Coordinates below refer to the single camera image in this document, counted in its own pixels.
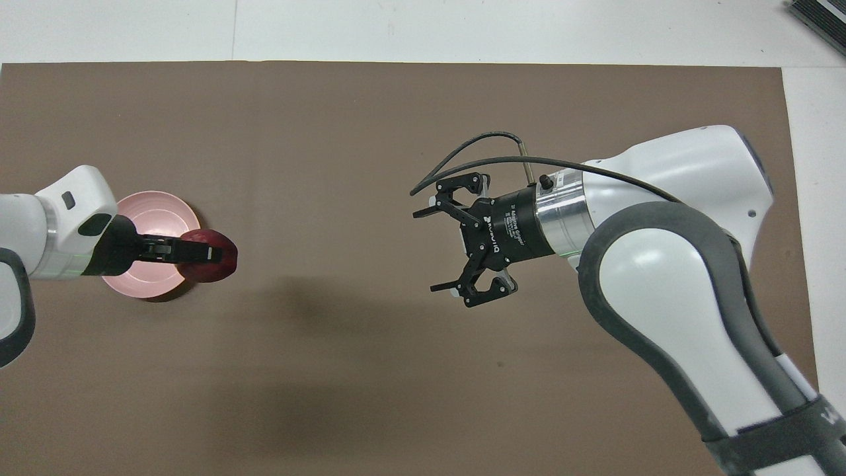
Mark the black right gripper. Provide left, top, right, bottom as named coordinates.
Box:
left=412, top=173, right=557, bottom=309

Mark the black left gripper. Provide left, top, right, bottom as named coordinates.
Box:
left=82, top=215, right=223, bottom=278

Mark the red apple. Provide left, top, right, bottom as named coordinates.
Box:
left=180, top=229, right=238, bottom=284

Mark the pink plate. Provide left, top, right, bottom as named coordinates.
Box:
left=100, top=190, right=201, bottom=301

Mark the brown table mat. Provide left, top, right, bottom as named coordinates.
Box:
left=0, top=61, right=820, bottom=476

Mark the dark ribbed device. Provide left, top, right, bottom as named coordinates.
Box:
left=788, top=0, right=846, bottom=57

